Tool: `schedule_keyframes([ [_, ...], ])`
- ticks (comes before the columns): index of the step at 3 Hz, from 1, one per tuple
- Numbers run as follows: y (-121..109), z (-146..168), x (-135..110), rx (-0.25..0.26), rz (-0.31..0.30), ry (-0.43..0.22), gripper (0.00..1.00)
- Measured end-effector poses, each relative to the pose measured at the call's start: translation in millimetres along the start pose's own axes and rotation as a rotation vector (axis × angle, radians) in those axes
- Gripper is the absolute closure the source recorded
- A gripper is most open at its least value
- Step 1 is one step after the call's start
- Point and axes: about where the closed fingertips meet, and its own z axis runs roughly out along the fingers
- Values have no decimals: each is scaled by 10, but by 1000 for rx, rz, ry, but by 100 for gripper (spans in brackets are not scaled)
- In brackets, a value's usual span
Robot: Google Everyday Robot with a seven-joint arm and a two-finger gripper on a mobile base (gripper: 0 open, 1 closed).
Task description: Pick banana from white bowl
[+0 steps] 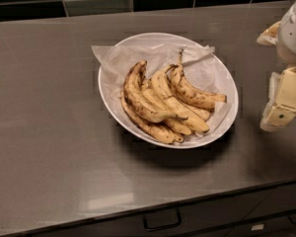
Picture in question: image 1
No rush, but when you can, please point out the spotted banana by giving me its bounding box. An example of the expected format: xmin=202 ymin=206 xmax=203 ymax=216
xmin=170 ymin=49 xmax=227 ymax=112
xmin=120 ymin=94 xmax=184 ymax=144
xmin=122 ymin=60 xmax=176 ymax=122

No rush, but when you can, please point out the dark cabinet drawer front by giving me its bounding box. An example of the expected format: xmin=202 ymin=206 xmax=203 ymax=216
xmin=23 ymin=181 xmax=296 ymax=237

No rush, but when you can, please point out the black drawer handle centre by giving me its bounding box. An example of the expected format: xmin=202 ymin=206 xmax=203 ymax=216
xmin=143 ymin=209 xmax=182 ymax=232

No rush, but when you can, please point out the white oval bowl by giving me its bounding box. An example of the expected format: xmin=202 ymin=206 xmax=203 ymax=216
xmin=92 ymin=33 xmax=239 ymax=149

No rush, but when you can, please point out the white paper liner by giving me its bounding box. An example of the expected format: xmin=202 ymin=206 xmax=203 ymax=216
xmin=92 ymin=43 xmax=237 ymax=138

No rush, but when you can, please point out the small banana under right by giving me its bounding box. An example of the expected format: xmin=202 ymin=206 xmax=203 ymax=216
xmin=187 ymin=105 xmax=211 ymax=121

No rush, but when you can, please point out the yellow banana centre long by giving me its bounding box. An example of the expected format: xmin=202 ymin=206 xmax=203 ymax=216
xmin=151 ymin=64 xmax=209 ymax=133

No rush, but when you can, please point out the yellow banana centre lower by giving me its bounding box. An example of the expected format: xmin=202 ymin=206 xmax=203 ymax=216
xmin=141 ymin=79 xmax=192 ymax=135

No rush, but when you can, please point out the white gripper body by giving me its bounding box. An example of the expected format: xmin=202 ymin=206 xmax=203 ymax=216
xmin=276 ymin=1 xmax=296 ymax=63

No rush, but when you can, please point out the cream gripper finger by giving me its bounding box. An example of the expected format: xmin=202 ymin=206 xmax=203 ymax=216
xmin=257 ymin=22 xmax=280 ymax=46
xmin=260 ymin=64 xmax=296 ymax=132

